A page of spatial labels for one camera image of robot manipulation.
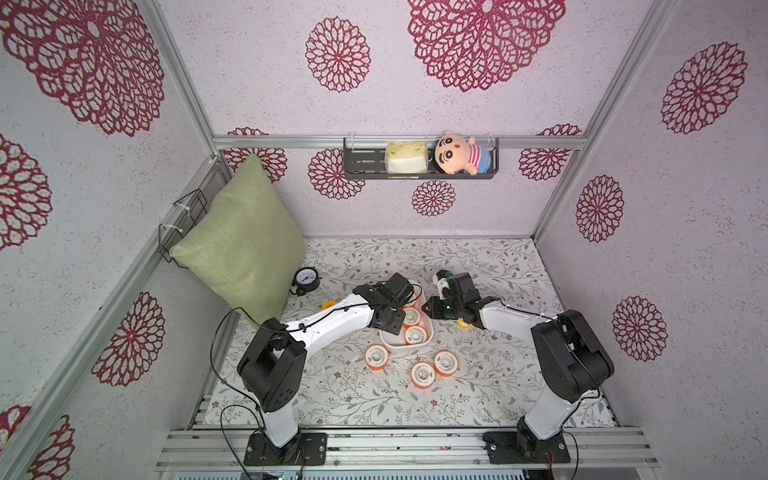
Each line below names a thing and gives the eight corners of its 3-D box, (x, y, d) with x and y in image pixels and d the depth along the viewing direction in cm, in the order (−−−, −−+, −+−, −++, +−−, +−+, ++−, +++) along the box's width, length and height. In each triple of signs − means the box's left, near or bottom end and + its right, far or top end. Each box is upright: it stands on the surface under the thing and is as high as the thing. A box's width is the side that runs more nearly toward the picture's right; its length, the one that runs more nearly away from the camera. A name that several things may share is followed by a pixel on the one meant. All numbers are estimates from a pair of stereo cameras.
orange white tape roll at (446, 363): (435, 376, 88) (436, 373, 86) (433, 353, 92) (434, 350, 90) (459, 376, 88) (461, 373, 86) (455, 353, 92) (457, 350, 90)
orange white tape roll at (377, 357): (365, 370, 89) (364, 367, 87) (366, 348, 93) (365, 344, 91) (389, 370, 89) (389, 367, 87) (389, 348, 93) (389, 344, 91)
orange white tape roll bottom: (411, 388, 85) (411, 385, 84) (409, 364, 90) (410, 361, 88) (435, 388, 85) (436, 385, 84) (433, 364, 90) (434, 361, 88)
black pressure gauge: (292, 296, 106) (289, 290, 103) (297, 273, 112) (295, 267, 109) (317, 296, 106) (315, 290, 103) (321, 273, 112) (319, 267, 109)
